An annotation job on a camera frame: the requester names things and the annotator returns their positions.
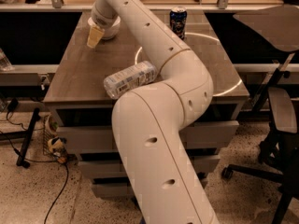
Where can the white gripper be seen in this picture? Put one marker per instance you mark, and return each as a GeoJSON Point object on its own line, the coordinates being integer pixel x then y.
{"type": "Point", "coordinates": [100, 20]}

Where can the white bowl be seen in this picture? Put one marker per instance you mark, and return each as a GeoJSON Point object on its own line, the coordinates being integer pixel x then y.
{"type": "Point", "coordinates": [109, 32]}

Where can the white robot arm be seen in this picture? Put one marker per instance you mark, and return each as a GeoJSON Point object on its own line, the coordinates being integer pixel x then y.
{"type": "Point", "coordinates": [146, 121]}

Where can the clear plastic water bottle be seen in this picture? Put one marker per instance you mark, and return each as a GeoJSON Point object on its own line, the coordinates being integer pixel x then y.
{"type": "Point", "coordinates": [129, 78]}

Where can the grey drawer cabinet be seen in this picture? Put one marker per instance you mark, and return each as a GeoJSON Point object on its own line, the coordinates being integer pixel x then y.
{"type": "Point", "coordinates": [77, 97]}

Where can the blue soda can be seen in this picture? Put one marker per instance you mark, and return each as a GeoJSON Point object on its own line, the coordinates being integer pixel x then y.
{"type": "Point", "coordinates": [178, 17]}

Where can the black metal stand leg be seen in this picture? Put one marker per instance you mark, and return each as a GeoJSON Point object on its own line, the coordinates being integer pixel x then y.
{"type": "Point", "coordinates": [25, 136]}

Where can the top grey drawer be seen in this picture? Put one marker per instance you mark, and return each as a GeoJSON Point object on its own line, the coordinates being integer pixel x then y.
{"type": "Point", "coordinates": [99, 139]}

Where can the grey drawer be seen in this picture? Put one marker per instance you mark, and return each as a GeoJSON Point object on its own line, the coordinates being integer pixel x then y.
{"type": "Point", "coordinates": [111, 187]}
{"type": "Point", "coordinates": [114, 168]}
{"type": "Point", "coordinates": [99, 139]}

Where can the bottom grey drawer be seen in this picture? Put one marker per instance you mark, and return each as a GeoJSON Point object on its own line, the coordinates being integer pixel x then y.
{"type": "Point", "coordinates": [111, 187]}

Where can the middle grey drawer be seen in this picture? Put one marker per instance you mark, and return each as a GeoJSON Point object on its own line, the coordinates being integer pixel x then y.
{"type": "Point", "coordinates": [114, 168]}

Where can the black office chair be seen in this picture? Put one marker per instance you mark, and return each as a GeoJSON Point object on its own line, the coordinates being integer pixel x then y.
{"type": "Point", "coordinates": [279, 26]}

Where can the wire basket with toys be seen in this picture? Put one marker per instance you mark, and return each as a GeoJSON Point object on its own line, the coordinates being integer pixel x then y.
{"type": "Point", "coordinates": [54, 143]}

